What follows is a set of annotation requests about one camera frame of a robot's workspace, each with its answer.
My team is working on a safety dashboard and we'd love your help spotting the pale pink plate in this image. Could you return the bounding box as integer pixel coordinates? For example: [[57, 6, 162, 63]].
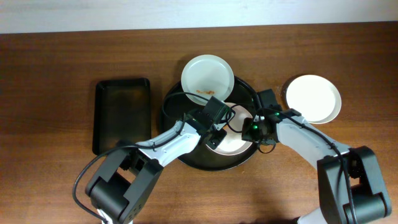
[[206, 105, 252, 156]]

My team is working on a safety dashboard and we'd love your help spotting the pale green plate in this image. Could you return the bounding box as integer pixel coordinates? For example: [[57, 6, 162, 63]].
[[181, 55, 234, 105]]

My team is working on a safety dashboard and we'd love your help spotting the white plate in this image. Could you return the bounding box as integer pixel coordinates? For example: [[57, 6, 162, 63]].
[[285, 75, 342, 124]]

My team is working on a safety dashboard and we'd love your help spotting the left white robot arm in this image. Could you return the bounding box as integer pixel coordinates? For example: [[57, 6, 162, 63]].
[[85, 116, 226, 223]]

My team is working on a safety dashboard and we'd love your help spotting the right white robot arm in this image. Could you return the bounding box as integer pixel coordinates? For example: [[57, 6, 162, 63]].
[[242, 108, 392, 223]]

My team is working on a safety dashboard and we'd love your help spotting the round black tray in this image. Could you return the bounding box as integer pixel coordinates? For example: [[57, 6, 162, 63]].
[[159, 77, 259, 171]]

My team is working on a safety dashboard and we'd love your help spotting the black rectangular tray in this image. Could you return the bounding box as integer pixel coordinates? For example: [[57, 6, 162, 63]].
[[92, 78, 151, 155]]

